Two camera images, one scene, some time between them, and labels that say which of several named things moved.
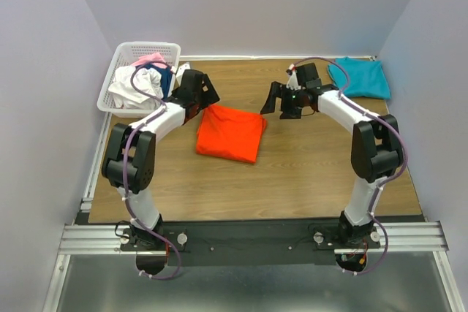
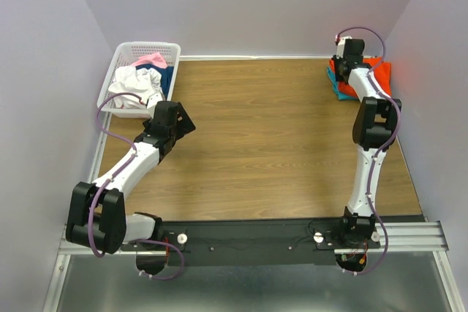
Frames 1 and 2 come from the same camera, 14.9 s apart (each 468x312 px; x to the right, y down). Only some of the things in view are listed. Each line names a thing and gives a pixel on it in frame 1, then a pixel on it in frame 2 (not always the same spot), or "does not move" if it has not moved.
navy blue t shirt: (166, 75) does not move
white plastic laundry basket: (126, 53) does not move
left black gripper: (209, 96) to (184, 125)
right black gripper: (276, 90) to (336, 61)
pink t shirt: (153, 57) does not move
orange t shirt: (230, 133) to (381, 70)
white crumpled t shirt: (148, 80) does not move
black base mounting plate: (250, 242) does not move
